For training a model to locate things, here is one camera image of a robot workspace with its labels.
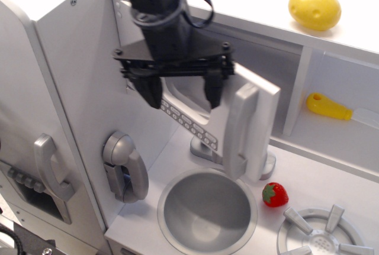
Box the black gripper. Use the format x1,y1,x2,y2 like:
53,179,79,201
113,15,235,109

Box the white toy microwave door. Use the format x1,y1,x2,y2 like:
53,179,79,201
160,64,280,182

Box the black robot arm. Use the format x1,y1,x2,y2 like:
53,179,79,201
113,0,234,108

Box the grey toy faucet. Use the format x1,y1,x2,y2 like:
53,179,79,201
190,137,276,180

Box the grey toy sink bowl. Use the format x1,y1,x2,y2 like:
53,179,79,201
157,168,258,254

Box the white toy kitchen cabinet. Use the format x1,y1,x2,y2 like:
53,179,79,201
38,0,378,254

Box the red toy strawberry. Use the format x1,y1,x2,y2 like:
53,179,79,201
262,182,289,208

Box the yellow toy potato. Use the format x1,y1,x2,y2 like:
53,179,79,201
288,0,342,31

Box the white toy fridge door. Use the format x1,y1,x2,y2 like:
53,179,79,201
0,0,75,255

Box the grey toy ice dispenser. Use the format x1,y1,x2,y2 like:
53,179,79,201
5,167,72,224

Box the grey toy stove burner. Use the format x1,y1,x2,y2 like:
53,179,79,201
277,205,375,254

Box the black equipment bottom left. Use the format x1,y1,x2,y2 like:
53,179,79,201
1,224,65,254

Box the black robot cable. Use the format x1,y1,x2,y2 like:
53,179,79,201
177,0,214,30

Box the grey toy wall phone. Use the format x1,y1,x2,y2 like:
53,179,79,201
102,131,149,204

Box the yellow handled toy knife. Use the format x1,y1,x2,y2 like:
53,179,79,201
306,92,378,129

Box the grey fridge door handle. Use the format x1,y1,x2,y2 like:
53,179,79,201
33,134,75,202

